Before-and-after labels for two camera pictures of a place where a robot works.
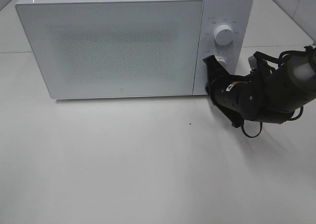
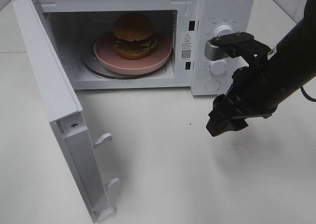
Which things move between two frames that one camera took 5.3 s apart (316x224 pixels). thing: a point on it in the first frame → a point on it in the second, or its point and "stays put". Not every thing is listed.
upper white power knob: x=223 y=34 stays put
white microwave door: x=114 y=49 → x=65 y=110
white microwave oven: x=127 y=42 stays put
